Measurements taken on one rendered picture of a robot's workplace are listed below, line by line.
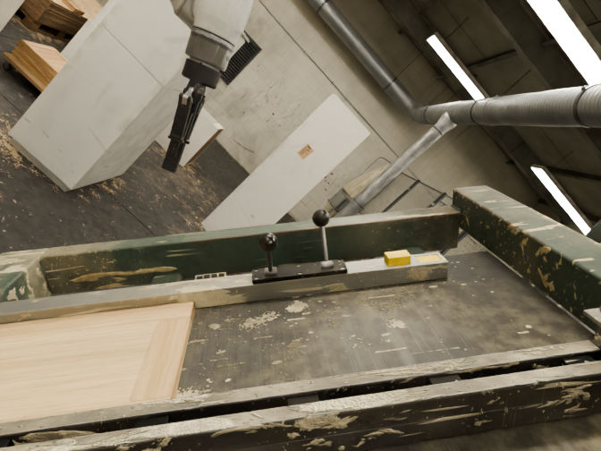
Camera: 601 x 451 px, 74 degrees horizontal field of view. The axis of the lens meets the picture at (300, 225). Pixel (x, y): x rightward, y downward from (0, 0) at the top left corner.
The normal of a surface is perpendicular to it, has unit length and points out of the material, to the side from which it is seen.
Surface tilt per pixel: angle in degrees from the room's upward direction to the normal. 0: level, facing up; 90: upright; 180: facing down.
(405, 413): 90
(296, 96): 90
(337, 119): 90
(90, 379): 50
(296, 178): 90
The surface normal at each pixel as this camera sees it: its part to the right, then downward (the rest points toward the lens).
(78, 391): -0.07, -0.92
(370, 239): 0.11, 0.37
